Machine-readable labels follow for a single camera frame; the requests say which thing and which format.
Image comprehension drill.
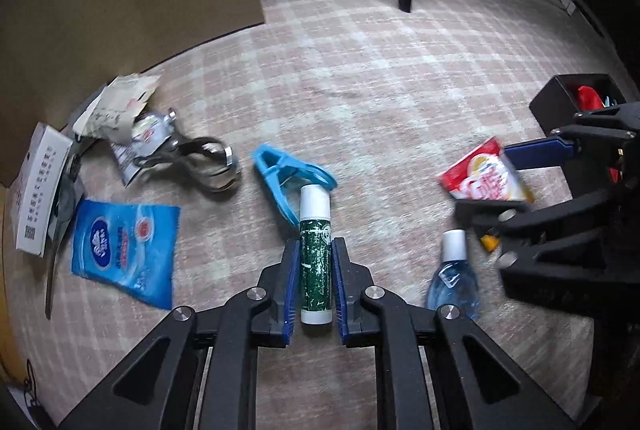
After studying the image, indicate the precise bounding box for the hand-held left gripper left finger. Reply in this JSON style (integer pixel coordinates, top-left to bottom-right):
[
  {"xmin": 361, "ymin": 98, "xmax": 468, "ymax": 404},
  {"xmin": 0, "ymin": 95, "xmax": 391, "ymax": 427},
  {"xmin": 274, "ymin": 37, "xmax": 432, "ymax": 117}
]
[{"xmin": 60, "ymin": 237, "xmax": 302, "ymax": 430}]

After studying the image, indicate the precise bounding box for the green and white tube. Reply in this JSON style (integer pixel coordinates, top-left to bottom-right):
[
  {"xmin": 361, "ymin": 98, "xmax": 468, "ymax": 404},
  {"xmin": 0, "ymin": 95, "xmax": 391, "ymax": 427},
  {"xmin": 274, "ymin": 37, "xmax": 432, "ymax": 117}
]
[{"xmin": 298, "ymin": 184, "xmax": 334, "ymax": 326}]

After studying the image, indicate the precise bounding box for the metal hand tool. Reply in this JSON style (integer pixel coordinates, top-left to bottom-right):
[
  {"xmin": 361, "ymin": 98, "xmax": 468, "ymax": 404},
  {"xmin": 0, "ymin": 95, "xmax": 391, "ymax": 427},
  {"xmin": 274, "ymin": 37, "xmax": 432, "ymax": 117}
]
[{"xmin": 134, "ymin": 109, "xmax": 244, "ymax": 194}]

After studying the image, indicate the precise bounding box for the red bag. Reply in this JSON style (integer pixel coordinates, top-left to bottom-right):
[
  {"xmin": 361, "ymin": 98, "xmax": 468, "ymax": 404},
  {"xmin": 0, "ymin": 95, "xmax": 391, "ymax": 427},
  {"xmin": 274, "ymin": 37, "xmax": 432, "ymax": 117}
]
[{"xmin": 576, "ymin": 85, "xmax": 607, "ymax": 112}]

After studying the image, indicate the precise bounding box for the clear blue bottle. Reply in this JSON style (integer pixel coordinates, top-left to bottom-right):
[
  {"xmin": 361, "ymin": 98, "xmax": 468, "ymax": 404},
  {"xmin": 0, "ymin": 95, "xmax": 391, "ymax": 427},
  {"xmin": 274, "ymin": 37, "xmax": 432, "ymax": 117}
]
[{"xmin": 426, "ymin": 229, "xmax": 482, "ymax": 322}]

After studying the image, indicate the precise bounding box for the red and white packet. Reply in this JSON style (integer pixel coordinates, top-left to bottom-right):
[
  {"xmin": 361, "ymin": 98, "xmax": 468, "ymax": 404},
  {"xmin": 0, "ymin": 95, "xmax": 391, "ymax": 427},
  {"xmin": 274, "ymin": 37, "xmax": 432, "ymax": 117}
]
[{"xmin": 439, "ymin": 136, "xmax": 536, "ymax": 204}]

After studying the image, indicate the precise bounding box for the silver foil packet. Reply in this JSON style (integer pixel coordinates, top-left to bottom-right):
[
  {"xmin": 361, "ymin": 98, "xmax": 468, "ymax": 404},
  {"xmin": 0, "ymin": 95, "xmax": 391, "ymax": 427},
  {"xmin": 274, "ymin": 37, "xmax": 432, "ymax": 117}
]
[{"xmin": 111, "ymin": 110, "xmax": 177, "ymax": 187}]

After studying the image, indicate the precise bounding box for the white printed box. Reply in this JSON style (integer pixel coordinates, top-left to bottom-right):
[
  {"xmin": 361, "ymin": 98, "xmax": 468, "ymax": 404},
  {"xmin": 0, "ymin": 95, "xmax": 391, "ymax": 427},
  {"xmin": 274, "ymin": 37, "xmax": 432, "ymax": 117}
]
[{"xmin": 14, "ymin": 121, "xmax": 74, "ymax": 258}]

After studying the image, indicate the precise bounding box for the white paper packet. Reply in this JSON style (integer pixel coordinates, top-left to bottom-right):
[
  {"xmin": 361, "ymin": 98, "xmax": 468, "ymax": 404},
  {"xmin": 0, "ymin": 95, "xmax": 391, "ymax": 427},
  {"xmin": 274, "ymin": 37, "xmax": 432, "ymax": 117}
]
[{"xmin": 73, "ymin": 73, "xmax": 162, "ymax": 145}]

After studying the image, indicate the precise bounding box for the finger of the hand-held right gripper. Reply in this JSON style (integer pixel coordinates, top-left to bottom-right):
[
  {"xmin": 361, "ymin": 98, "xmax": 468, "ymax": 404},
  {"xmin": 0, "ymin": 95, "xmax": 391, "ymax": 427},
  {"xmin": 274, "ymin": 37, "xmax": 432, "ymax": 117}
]
[
  {"xmin": 503, "ymin": 101, "xmax": 640, "ymax": 171},
  {"xmin": 454, "ymin": 190, "xmax": 616, "ymax": 261}
]

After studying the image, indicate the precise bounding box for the light blue plastic clip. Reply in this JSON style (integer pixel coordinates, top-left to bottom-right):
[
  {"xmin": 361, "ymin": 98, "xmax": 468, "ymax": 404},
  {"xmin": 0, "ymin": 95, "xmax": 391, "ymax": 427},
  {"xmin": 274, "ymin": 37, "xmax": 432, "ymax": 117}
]
[{"xmin": 250, "ymin": 143, "xmax": 339, "ymax": 229}]

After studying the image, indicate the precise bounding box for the black storage container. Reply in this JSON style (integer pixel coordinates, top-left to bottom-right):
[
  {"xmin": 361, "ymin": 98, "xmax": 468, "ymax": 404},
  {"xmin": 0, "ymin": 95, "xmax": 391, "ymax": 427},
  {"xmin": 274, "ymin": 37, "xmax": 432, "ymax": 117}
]
[{"xmin": 528, "ymin": 73, "xmax": 629, "ymax": 137}]

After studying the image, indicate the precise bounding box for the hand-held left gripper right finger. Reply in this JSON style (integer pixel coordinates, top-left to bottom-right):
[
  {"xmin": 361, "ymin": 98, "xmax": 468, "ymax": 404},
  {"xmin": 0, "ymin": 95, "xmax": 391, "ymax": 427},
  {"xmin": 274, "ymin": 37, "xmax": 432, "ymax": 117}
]
[{"xmin": 331, "ymin": 237, "xmax": 576, "ymax": 430}]

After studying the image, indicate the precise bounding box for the blue tissue pack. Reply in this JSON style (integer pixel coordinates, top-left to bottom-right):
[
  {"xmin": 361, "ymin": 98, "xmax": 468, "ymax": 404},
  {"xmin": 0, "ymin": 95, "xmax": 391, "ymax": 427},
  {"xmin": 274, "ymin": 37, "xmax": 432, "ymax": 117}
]
[{"xmin": 70, "ymin": 198, "xmax": 182, "ymax": 311}]

